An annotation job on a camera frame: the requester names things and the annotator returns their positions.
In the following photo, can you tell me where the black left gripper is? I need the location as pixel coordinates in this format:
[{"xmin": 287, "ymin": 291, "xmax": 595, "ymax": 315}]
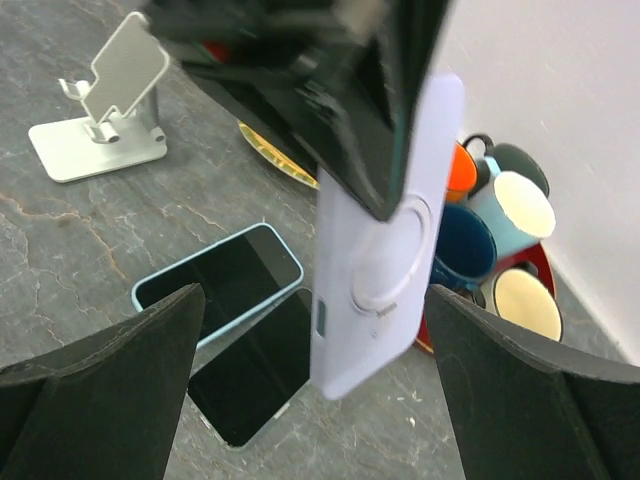
[{"xmin": 144, "ymin": 1, "xmax": 450, "ymax": 220}]

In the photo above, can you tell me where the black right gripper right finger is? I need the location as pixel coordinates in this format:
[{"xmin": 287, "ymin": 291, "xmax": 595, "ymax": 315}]
[{"xmin": 425, "ymin": 285, "xmax": 639, "ymax": 479}]

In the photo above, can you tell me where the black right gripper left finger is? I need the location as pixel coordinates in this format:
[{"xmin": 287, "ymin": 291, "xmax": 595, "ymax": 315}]
[{"xmin": 1, "ymin": 284, "xmax": 205, "ymax": 479}]

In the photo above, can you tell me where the clear cased black phone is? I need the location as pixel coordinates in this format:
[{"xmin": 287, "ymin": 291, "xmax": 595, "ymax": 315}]
[{"xmin": 187, "ymin": 288, "xmax": 312, "ymax": 449}]

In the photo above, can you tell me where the light blue cased phone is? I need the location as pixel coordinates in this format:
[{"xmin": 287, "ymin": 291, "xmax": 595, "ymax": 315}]
[{"xmin": 131, "ymin": 222, "xmax": 304, "ymax": 349}]

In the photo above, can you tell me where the lavender cased phone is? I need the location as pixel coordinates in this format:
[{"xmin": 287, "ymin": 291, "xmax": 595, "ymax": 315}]
[{"xmin": 310, "ymin": 73, "xmax": 465, "ymax": 400}]

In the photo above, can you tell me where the white phone stand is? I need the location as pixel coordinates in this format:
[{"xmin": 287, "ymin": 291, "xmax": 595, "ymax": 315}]
[{"xmin": 28, "ymin": 11, "xmax": 170, "ymax": 183}]

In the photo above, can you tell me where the woven bamboo tray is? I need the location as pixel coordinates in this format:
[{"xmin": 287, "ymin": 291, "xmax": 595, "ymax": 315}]
[{"xmin": 237, "ymin": 120, "xmax": 319, "ymax": 190}]

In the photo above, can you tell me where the cream dimpled mug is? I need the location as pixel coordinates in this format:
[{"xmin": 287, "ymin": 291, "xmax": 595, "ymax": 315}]
[{"xmin": 471, "ymin": 268, "xmax": 564, "ymax": 342}]

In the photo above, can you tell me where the orange mug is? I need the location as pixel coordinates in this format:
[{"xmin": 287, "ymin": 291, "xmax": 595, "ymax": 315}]
[{"xmin": 445, "ymin": 142, "xmax": 478, "ymax": 203}]

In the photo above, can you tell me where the red round tray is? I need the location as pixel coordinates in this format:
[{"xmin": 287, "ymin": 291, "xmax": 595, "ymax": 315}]
[{"xmin": 413, "ymin": 239, "xmax": 559, "ymax": 356}]

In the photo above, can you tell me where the dark blue mug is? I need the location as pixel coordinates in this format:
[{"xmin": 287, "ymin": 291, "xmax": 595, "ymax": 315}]
[{"xmin": 430, "ymin": 203, "xmax": 497, "ymax": 291}]

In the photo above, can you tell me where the dark grey mug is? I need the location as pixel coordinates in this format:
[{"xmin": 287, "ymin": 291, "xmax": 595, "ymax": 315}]
[{"xmin": 462, "ymin": 133, "xmax": 550, "ymax": 198}]

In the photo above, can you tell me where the light blue mug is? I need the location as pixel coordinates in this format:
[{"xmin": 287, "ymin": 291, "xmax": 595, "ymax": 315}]
[{"xmin": 467, "ymin": 157, "xmax": 556, "ymax": 260}]

